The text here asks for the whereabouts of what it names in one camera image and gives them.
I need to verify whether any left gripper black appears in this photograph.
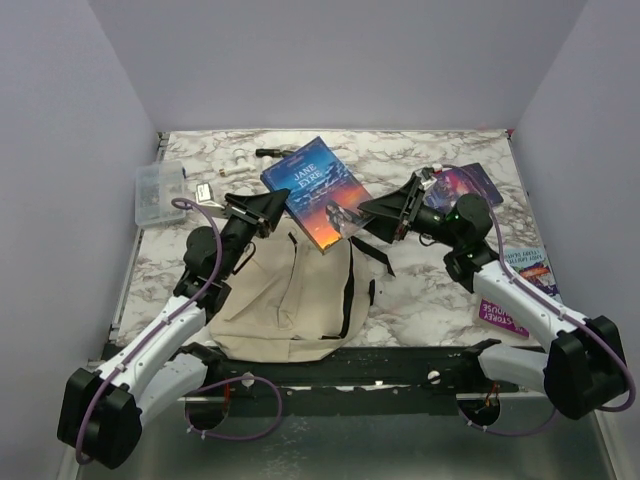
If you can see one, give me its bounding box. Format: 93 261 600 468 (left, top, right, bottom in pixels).
218 187 290 279

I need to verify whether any Treehouse book purple cover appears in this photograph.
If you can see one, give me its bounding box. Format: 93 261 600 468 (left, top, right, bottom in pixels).
477 298 529 339

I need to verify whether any beige student backpack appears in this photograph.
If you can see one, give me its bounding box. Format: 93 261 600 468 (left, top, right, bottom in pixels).
208 219 390 363

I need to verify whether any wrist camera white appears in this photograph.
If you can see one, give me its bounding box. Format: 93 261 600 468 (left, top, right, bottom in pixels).
417 164 443 191
195 182 220 208

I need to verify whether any purple cable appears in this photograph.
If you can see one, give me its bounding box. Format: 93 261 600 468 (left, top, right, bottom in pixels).
74 197 284 466
439 163 630 435

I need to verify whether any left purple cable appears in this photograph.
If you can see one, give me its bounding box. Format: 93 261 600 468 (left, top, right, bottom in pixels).
74 197 284 466

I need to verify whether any Treehouse book blue cover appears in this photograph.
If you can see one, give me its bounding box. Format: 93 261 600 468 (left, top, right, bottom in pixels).
504 247 561 302

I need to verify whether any dark purple book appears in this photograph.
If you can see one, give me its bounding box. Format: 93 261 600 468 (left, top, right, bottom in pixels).
424 163 503 212

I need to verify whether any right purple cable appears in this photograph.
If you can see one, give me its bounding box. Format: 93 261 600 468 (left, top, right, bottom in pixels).
439 163 630 435

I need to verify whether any Jane Eyre blue book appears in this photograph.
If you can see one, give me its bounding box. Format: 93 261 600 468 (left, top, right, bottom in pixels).
261 137 372 253

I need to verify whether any black cylindrical tool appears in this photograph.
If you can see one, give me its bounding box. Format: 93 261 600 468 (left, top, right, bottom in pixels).
255 148 294 158

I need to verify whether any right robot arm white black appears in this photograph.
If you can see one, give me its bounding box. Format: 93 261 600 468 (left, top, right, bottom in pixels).
359 175 637 420

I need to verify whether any white plastic pipe fitting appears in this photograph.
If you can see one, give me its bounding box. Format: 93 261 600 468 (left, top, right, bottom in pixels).
218 149 256 177

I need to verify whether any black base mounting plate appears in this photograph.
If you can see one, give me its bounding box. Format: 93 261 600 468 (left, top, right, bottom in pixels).
181 343 495 416

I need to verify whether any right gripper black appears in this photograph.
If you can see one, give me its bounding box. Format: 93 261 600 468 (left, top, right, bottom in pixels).
356 175 463 249

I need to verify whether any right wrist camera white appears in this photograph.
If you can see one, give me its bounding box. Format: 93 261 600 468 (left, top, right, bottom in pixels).
417 164 443 191

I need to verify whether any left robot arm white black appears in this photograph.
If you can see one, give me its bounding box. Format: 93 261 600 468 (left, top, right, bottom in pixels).
57 189 290 469

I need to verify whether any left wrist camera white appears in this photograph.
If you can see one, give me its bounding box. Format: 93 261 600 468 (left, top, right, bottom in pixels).
195 182 220 208

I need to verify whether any clear plastic organizer box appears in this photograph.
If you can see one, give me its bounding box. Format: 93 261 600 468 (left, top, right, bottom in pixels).
135 161 186 228

